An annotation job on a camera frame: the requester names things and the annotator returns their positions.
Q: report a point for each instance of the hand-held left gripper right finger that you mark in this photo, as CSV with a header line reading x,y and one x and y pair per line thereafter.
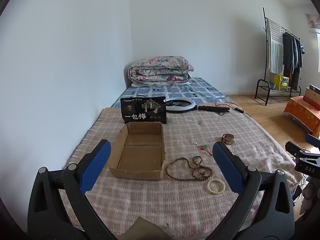
x,y
225,165

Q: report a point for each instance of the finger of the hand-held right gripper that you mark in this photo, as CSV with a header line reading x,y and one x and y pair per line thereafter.
x,y
293,148
312,140

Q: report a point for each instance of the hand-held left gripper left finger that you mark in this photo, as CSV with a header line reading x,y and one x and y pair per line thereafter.
x,y
100,160

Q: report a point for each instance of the cardboard box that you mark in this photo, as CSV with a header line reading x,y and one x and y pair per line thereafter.
x,y
140,155

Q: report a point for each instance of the orange cloth covered table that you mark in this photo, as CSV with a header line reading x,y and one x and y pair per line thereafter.
x,y
300,112

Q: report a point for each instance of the stacked cardboard boxes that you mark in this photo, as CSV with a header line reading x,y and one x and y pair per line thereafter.
x,y
312,96

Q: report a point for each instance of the pink plaid blanket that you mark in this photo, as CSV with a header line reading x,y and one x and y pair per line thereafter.
x,y
190,127

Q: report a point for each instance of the black folded tripod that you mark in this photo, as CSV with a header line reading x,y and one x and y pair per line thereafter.
x,y
215,109

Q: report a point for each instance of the yellow box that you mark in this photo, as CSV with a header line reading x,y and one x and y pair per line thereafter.
x,y
282,82

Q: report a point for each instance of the black snack bag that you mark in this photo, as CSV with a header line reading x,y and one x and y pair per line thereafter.
x,y
143,110

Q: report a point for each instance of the black metal clothes rack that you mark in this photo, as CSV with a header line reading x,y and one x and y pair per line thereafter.
x,y
265,80

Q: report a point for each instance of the blue checked bed sheet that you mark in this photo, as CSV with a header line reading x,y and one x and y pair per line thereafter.
x,y
197,90

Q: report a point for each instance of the dark hanging clothes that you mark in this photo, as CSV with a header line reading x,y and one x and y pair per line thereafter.
x,y
291,55

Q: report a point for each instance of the striped grey towel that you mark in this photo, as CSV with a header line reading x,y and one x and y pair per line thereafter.
x,y
275,45

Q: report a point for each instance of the folded floral quilt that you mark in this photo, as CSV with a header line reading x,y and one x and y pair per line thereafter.
x,y
160,68

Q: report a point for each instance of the floral wall cloth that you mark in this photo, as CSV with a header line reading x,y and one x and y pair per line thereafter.
x,y
313,21

